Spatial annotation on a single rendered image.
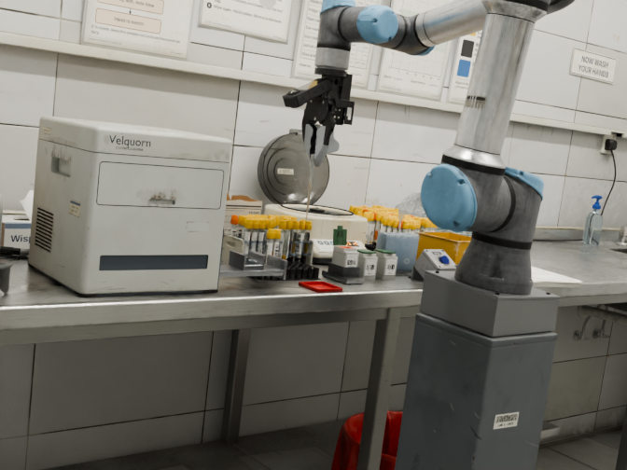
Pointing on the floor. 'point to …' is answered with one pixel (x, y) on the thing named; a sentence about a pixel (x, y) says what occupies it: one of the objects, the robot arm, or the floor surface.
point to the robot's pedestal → (473, 398)
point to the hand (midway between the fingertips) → (313, 159)
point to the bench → (292, 440)
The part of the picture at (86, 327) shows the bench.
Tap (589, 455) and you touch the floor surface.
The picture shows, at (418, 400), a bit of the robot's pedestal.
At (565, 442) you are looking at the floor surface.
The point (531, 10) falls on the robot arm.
